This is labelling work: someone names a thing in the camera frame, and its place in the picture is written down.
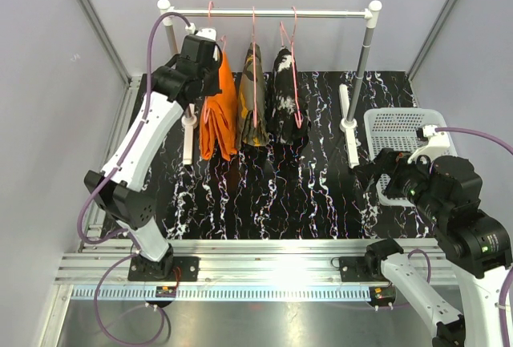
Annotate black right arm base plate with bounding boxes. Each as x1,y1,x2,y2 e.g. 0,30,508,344
331,256,387,283

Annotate white slotted cable duct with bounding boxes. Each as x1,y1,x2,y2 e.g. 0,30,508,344
71,284,370,302

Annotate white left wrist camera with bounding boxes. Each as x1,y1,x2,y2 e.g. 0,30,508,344
185,23,217,42

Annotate pink wire hanger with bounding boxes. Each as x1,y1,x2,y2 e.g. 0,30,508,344
252,6,258,129
280,6,303,128
202,1,228,123

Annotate white metal clothes rack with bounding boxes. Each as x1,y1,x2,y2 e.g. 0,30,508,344
157,0,382,168

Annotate aluminium extrusion rail frame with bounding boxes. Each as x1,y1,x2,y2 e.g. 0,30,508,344
38,74,466,347

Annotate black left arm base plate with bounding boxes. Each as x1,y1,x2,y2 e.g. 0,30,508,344
127,256,200,282

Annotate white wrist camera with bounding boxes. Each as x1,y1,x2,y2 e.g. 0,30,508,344
185,23,217,42
408,124,450,163

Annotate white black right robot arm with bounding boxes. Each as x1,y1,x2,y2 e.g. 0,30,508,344
353,148,512,346

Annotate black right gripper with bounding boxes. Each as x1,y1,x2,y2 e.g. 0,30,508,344
353,146,446,222

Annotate orange trousers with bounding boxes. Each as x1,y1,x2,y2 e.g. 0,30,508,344
200,51,237,161

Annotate black white patterned trousers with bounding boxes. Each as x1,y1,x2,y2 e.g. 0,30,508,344
265,46,310,145

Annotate white plastic laundry basket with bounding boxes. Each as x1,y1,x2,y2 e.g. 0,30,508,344
363,107,446,208

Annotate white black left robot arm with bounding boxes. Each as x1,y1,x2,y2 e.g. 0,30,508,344
84,28,223,280

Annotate camouflage olive yellow trousers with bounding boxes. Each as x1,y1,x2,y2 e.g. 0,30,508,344
236,43,269,150

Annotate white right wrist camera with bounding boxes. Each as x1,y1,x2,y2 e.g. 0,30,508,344
408,124,450,163

